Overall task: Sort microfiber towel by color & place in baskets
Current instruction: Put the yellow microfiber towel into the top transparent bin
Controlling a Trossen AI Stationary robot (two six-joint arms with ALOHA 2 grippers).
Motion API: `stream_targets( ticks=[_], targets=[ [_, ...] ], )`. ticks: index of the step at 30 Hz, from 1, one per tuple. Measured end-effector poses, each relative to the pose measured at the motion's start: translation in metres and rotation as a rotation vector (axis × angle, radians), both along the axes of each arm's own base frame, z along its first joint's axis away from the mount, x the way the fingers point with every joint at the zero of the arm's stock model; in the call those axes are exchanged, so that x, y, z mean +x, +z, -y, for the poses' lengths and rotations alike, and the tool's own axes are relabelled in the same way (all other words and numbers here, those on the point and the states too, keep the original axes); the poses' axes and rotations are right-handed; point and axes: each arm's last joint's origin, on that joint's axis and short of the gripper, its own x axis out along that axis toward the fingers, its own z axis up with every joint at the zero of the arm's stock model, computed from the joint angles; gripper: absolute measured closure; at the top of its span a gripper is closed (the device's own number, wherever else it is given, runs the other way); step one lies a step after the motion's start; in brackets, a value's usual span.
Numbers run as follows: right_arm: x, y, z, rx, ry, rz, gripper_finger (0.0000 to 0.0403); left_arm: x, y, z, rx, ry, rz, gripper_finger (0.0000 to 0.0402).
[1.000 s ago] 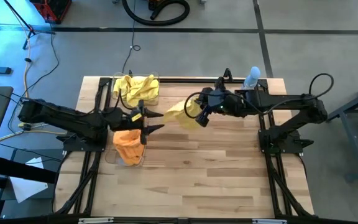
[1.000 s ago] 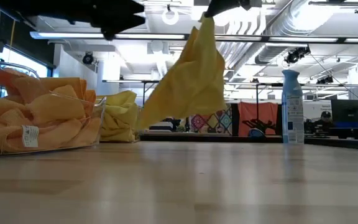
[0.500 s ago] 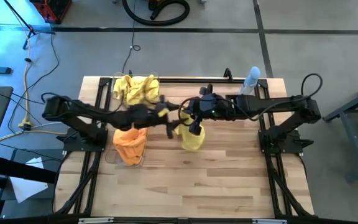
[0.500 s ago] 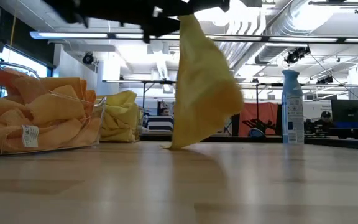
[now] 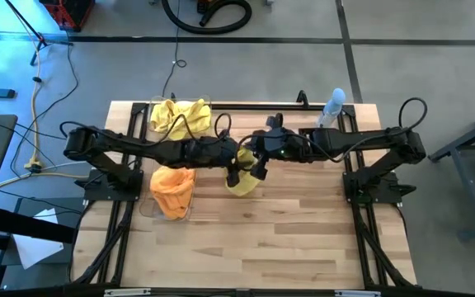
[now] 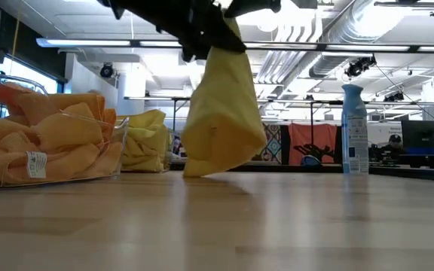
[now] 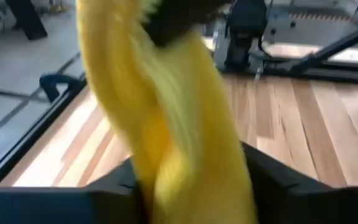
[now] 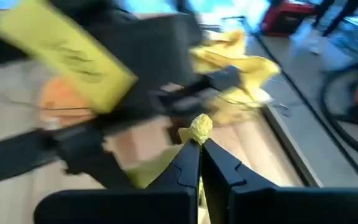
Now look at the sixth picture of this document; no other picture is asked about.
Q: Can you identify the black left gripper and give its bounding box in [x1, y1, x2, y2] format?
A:
[156, 0, 282, 63]

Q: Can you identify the colourful patterned quilt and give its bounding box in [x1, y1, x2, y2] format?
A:
[252, 123, 283, 165]

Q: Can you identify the black spotlight cluster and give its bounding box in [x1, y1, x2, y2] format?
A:
[344, 55, 377, 78]
[382, 91, 406, 103]

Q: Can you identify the red-orange hanging cloth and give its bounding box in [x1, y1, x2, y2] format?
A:
[287, 122, 339, 166]

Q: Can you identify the round black hanging lamp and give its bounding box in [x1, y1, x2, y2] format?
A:
[99, 62, 115, 79]

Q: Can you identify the clear plastic basket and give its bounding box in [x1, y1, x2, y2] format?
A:
[0, 73, 130, 189]
[118, 123, 176, 175]

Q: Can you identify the black equipment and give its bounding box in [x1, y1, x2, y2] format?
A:
[294, 142, 335, 166]

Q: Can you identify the long ceiling light bar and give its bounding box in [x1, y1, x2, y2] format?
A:
[35, 37, 434, 53]

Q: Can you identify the light blue spray bottle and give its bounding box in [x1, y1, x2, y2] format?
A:
[341, 84, 369, 175]

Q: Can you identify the person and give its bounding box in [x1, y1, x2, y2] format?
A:
[381, 133, 406, 156]

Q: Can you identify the black monitor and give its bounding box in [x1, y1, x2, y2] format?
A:
[400, 119, 434, 155]

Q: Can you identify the large window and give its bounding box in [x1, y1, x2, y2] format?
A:
[0, 56, 66, 125]

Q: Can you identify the black desk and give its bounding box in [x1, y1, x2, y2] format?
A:
[367, 152, 434, 170]

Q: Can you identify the silver ventilation duct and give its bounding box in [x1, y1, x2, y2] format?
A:
[309, 0, 410, 79]

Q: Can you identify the yellow hanging strap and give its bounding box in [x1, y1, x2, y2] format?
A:
[11, 0, 24, 67]

